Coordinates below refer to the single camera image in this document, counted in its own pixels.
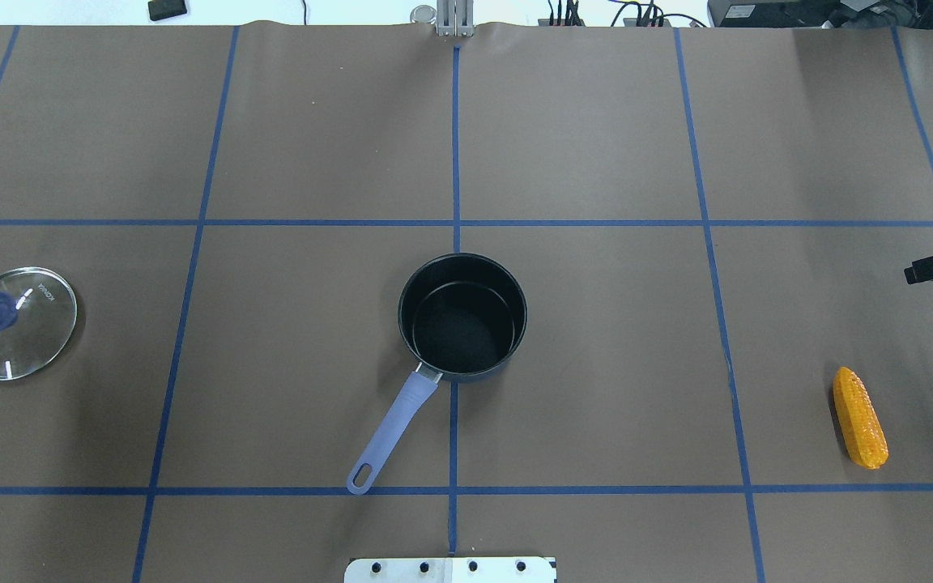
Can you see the glass pot lid purple knob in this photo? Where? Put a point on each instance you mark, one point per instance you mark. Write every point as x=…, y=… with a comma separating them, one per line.
x=38, y=314

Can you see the yellow plastic corn cob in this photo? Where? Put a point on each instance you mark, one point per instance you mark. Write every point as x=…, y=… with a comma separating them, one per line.
x=861, y=430

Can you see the brown paper table mat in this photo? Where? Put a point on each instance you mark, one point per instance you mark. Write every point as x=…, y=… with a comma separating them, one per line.
x=629, y=298

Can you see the small black box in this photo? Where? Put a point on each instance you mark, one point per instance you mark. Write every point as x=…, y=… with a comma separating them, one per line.
x=158, y=10

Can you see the dark blue saucepan purple handle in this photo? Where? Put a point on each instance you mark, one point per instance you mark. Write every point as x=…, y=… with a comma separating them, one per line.
x=462, y=316

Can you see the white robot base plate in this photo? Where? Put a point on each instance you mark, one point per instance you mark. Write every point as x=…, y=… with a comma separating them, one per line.
x=453, y=569

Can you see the aluminium frame post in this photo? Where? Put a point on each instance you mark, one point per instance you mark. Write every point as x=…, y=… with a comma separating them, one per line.
x=455, y=18

